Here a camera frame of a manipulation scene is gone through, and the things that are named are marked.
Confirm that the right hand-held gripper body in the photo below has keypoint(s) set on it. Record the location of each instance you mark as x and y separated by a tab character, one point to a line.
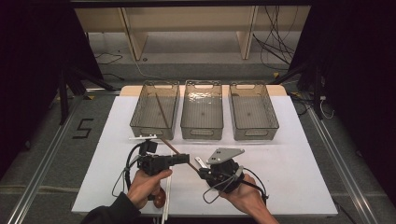
222	174

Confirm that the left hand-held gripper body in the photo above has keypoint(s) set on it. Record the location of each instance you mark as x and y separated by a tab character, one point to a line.
154	163

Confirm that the brown chopstick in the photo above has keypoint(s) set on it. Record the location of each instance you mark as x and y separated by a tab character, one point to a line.
168	144
162	111

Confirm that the white chopstick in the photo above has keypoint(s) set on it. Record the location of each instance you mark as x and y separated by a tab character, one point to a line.
164	202
168	186

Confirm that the clear grey plastic bin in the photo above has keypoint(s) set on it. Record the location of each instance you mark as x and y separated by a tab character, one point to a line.
149	132
202	132
252	133

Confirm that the brown wooden spoon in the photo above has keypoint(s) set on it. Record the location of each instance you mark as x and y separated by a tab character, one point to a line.
159	197

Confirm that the person's left hand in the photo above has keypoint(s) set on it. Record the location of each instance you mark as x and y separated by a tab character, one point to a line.
143	186

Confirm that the person's right hand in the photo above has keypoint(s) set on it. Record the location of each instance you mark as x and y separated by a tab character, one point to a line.
246	196

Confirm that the white table cover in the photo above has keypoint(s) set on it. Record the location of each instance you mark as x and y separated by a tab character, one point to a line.
295	130

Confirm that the black tripod stand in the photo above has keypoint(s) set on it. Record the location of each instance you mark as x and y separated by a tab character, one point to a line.
316	93
63	99

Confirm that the light wooden desk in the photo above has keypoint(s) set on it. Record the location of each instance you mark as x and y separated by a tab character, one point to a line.
186	18

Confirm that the black overhead bar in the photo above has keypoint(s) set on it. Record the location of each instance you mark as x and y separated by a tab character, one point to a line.
186	3

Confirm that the black curtain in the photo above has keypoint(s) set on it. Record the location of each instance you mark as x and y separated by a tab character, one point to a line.
358	62
37	62

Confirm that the metal floor rail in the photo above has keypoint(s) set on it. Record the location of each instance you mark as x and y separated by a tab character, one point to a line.
40	174
342	161

